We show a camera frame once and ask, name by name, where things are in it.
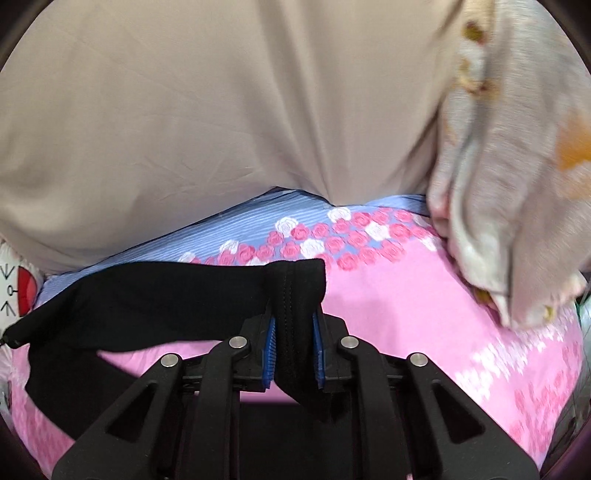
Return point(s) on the beige blanket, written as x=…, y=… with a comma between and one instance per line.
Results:
x=122, y=121

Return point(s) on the light floral cloth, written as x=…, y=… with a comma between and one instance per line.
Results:
x=510, y=192

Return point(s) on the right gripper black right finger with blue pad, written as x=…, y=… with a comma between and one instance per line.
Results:
x=410, y=420

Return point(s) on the white cartoon face pillow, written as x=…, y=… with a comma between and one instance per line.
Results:
x=21, y=282

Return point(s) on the black pants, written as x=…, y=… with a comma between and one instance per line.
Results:
x=139, y=305

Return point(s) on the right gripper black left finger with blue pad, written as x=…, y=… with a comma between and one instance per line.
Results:
x=179, y=420

